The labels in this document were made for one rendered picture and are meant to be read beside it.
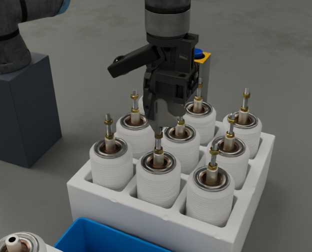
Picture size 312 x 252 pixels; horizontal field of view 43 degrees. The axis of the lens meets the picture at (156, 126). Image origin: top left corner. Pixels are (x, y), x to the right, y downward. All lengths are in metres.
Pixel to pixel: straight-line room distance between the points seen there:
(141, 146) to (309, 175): 0.55
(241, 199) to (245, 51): 1.21
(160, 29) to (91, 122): 0.83
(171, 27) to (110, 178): 0.39
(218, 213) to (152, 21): 0.40
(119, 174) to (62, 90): 0.83
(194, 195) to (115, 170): 0.19
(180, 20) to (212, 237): 0.42
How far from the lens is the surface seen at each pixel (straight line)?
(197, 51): 1.15
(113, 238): 0.91
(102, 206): 0.91
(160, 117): 0.75
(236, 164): 0.89
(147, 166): 0.84
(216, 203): 0.81
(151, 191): 0.85
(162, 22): 0.65
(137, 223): 0.89
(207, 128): 1.02
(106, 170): 0.88
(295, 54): 2.04
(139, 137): 0.95
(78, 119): 1.47
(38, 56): 1.24
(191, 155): 0.93
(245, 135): 0.97
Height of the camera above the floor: 0.80
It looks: 35 degrees down
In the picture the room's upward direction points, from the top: straight up
